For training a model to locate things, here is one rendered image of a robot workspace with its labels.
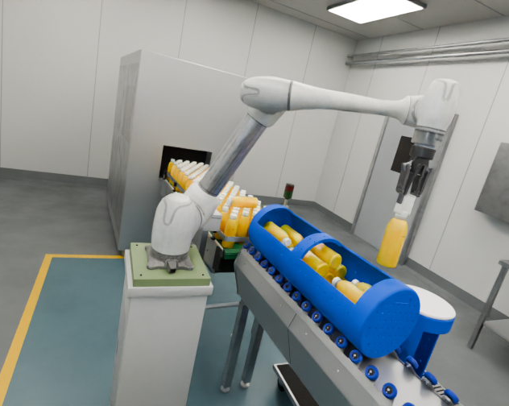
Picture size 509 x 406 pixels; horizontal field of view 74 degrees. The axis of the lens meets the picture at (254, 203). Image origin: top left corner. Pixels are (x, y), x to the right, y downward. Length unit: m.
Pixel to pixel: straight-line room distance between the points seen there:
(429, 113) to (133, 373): 1.43
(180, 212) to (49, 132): 4.79
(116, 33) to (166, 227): 4.80
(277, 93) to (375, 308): 0.78
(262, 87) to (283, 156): 5.54
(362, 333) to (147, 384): 0.90
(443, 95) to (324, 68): 5.81
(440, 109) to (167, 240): 1.03
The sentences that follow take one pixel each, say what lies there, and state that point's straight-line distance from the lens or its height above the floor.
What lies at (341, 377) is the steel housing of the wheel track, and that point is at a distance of 1.36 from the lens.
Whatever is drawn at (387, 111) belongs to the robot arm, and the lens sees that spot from 1.35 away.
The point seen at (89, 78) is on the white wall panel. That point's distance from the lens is 5.86.
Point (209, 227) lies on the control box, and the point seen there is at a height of 1.02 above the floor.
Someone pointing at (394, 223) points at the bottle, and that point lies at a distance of 1.25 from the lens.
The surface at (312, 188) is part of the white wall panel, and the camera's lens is 7.22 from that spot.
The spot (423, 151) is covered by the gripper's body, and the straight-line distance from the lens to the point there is 1.22.
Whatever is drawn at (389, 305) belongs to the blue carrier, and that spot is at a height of 1.17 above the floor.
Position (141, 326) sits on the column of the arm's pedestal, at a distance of 1.43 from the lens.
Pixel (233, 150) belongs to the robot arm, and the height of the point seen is 1.52.
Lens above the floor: 1.69
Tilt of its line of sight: 15 degrees down
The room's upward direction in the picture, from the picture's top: 12 degrees clockwise
